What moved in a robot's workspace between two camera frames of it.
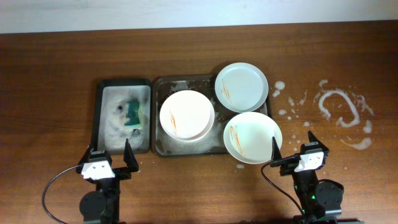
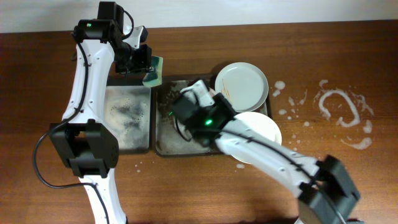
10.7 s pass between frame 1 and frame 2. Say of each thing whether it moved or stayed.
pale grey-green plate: stayed
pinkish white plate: moved
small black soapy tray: stayed
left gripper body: moved
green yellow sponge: moved
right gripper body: moved
